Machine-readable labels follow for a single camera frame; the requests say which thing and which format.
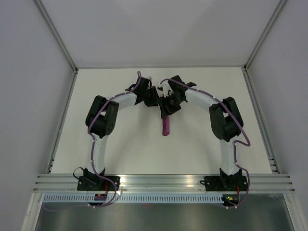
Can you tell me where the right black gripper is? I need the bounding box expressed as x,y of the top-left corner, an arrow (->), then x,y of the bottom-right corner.
157,93 -> 183,119

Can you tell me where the purple cloth napkin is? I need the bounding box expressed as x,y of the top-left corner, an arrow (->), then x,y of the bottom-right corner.
162,116 -> 170,136

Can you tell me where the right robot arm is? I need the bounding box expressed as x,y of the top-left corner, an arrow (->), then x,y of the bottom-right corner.
157,76 -> 249,191

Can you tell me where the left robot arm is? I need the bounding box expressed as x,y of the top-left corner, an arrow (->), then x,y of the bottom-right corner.
77,76 -> 158,191

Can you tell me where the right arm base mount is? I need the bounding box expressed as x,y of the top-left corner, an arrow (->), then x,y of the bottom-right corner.
199,176 -> 249,205

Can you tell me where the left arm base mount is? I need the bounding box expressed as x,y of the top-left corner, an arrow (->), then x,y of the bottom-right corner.
77,176 -> 120,201

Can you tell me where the left aluminium frame post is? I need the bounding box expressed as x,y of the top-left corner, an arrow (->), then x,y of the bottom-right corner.
33,0 -> 78,73

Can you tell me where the aluminium frame post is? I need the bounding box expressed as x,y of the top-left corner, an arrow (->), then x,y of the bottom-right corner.
243,0 -> 288,72
33,0 -> 78,73

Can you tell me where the aluminium mounting rail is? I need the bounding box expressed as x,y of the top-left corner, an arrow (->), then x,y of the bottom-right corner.
32,174 -> 295,194

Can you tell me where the white slotted cable duct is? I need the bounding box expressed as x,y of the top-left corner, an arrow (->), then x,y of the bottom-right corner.
43,193 -> 223,204

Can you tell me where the right aluminium frame post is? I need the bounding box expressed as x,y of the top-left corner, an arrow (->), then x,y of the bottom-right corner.
243,0 -> 288,72

